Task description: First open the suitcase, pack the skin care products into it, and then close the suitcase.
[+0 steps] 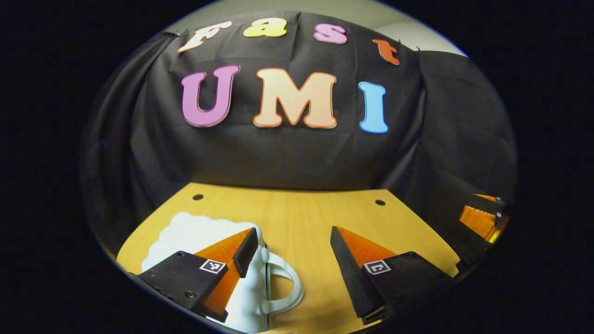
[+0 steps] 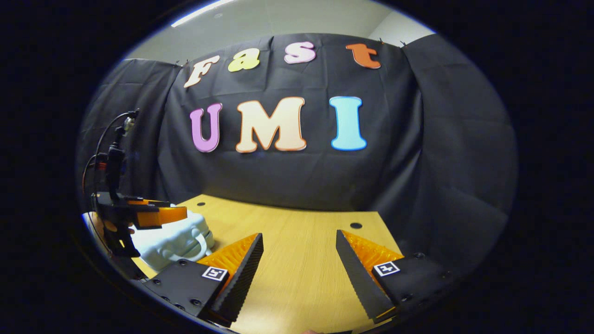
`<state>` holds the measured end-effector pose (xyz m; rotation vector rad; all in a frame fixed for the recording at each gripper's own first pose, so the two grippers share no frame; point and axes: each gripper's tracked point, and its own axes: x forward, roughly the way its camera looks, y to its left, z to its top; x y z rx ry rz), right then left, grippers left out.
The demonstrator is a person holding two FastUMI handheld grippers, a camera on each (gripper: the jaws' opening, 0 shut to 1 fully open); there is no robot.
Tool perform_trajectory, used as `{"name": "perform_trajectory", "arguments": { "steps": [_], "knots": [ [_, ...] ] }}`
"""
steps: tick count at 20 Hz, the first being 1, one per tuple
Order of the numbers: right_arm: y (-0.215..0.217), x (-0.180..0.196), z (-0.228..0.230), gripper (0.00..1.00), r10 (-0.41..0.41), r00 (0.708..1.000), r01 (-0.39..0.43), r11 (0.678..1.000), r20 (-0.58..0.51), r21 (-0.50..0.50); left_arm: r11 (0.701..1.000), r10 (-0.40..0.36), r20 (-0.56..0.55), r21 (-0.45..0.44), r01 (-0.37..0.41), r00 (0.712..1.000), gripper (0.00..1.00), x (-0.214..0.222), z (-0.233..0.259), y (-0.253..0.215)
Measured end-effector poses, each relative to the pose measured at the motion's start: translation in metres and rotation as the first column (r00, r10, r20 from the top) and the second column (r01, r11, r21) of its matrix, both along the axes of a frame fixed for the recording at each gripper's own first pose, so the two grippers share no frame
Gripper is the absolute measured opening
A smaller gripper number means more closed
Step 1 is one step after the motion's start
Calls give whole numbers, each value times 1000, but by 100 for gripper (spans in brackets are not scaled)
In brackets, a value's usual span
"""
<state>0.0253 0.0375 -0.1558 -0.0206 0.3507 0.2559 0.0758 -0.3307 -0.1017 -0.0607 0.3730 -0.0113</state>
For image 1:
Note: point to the black backdrop cloth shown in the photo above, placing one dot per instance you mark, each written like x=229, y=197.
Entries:
x=278, y=157

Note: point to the white cloud-shaped suitcase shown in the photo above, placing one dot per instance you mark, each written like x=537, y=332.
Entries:
x=185, y=236

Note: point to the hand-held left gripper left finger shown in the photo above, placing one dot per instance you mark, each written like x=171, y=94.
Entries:
x=246, y=253

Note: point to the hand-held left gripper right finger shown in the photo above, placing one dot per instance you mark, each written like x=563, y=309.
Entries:
x=350, y=271

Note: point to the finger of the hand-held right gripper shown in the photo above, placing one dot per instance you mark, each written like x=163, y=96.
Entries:
x=475, y=220
x=482, y=204

